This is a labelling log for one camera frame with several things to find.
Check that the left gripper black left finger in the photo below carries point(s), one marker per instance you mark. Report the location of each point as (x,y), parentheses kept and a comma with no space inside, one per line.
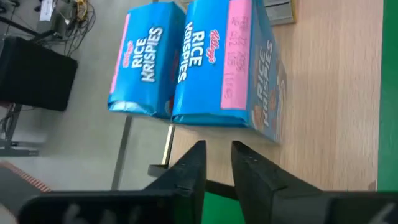
(183,186)

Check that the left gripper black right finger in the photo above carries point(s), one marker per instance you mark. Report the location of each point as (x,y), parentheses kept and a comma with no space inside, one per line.
(261,193)

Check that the blue Rice Krispies cereal box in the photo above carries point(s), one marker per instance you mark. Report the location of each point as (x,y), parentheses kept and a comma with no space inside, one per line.
(205,77)
(146,62)

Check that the grey metal stand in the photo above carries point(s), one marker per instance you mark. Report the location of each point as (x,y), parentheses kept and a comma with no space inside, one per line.
(18,152)

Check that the white paper sheet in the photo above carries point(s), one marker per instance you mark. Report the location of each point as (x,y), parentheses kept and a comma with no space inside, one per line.
(46,11)

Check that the yellow Corn Pops cereal box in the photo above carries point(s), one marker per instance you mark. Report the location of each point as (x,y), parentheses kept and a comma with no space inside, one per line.
(278,14)

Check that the black box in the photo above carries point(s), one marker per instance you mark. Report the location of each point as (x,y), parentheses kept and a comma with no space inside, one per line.
(34,74)

